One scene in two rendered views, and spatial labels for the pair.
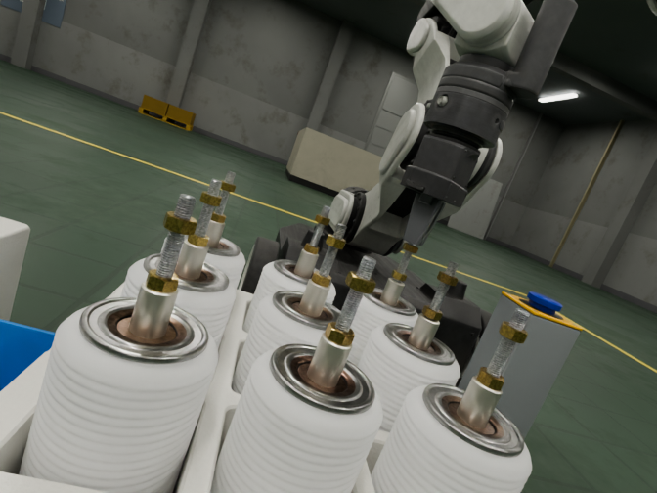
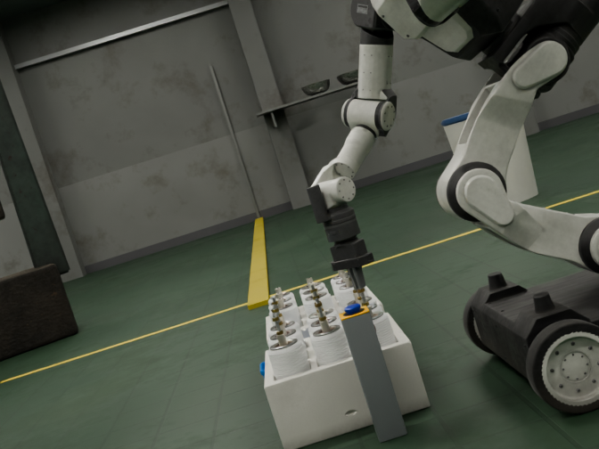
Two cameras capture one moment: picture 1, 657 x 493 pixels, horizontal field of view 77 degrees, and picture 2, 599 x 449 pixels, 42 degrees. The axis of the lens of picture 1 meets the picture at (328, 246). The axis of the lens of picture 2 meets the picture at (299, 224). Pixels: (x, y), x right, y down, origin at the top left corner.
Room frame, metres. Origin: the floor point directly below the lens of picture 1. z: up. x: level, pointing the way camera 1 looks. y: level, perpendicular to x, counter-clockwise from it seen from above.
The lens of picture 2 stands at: (0.79, -2.10, 0.71)
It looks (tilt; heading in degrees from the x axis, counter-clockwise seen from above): 5 degrees down; 101
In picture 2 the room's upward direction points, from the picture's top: 17 degrees counter-clockwise
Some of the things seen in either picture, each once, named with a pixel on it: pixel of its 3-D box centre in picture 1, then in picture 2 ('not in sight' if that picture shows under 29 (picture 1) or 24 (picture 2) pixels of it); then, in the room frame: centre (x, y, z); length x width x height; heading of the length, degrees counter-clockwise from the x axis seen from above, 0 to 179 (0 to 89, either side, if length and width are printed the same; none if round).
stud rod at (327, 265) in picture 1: (328, 261); not in sight; (0.38, 0.00, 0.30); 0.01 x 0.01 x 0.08
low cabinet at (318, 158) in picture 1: (352, 174); not in sight; (6.91, 0.06, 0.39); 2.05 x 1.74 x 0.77; 102
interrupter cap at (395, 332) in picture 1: (417, 343); (326, 330); (0.40, -0.12, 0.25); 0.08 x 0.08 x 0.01
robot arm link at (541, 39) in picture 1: (504, 58); (332, 202); (0.51, -0.11, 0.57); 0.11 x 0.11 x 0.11; 48
